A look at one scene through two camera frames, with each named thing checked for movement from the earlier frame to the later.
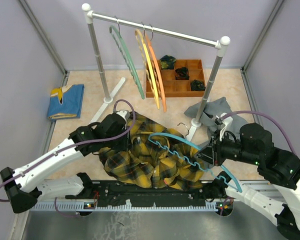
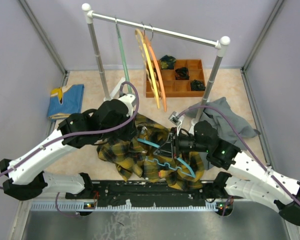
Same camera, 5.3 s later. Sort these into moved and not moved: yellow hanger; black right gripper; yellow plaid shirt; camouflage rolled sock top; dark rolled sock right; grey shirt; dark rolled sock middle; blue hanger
Moved: blue hanger; yellow plaid shirt; black right gripper
Not moved: camouflage rolled sock top; dark rolled sock middle; dark rolled sock right; yellow hanger; grey shirt
